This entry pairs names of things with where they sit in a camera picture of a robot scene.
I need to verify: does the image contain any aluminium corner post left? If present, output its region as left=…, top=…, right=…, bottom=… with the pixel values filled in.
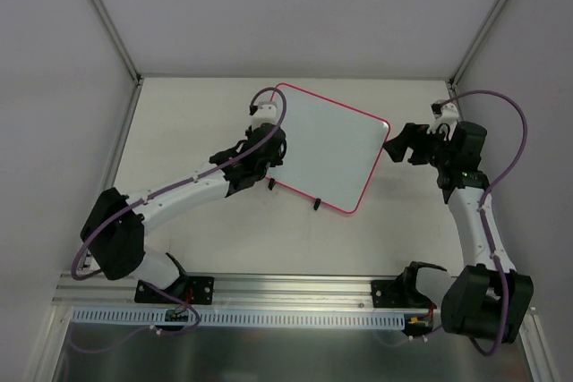
left=88, top=0, right=141, bottom=84

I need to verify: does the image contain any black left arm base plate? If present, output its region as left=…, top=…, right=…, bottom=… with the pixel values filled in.
left=134, top=276, right=215, bottom=305

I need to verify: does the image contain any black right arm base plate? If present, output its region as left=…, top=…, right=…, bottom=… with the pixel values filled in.
left=370, top=279, right=407, bottom=309

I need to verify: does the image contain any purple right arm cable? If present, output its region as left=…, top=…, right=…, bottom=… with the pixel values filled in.
left=440, top=89, right=529, bottom=356

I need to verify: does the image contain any pink framed whiteboard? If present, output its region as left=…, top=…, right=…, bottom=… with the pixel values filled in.
left=267, top=82, right=390, bottom=215

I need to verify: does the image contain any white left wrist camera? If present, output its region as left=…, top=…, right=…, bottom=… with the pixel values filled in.
left=250, top=101, right=279, bottom=130

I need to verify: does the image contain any white slotted cable duct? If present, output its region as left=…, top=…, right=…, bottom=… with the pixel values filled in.
left=71, top=307, right=406, bottom=331

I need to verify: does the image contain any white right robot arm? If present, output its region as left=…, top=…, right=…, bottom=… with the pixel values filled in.
left=383, top=121, right=534, bottom=344

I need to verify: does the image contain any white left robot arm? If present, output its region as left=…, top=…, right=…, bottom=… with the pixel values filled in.
left=81, top=123, right=287, bottom=302

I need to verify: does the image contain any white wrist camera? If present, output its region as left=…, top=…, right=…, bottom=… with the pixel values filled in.
left=250, top=101, right=279, bottom=130
left=428, top=100, right=459, bottom=139

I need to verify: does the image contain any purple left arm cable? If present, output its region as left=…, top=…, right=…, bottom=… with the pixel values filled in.
left=70, top=86, right=288, bottom=283

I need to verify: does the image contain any aluminium corner post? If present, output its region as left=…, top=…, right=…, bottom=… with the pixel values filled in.
left=448, top=0, right=510, bottom=89
left=88, top=0, right=141, bottom=84

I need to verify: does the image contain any aluminium corner post right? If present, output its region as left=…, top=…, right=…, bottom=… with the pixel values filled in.
left=448, top=0, right=510, bottom=89

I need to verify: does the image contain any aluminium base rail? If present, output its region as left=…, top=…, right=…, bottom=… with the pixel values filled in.
left=52, top=270, right=538, bottom=311

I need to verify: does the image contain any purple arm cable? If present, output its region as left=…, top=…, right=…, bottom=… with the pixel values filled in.
left=70, top=86, right=288, bottom=283
left=440, top=89, right=529, bottom=356

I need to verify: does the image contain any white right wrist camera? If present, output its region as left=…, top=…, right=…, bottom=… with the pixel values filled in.
left=428, top=100, right=459, bottom=139

